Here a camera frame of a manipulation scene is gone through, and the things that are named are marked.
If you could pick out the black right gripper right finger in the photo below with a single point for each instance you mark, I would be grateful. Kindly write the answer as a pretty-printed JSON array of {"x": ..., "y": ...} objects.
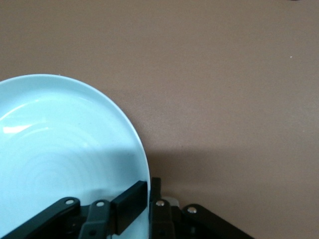
[{"x": 159, "y": 219}]

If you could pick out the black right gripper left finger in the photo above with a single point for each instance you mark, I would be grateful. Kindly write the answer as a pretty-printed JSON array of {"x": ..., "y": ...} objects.
[{"x": 128, "y": 206}]

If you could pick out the light blue round plate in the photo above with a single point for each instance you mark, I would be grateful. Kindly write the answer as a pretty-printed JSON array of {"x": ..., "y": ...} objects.
[{"x": 62, "y": 149}]

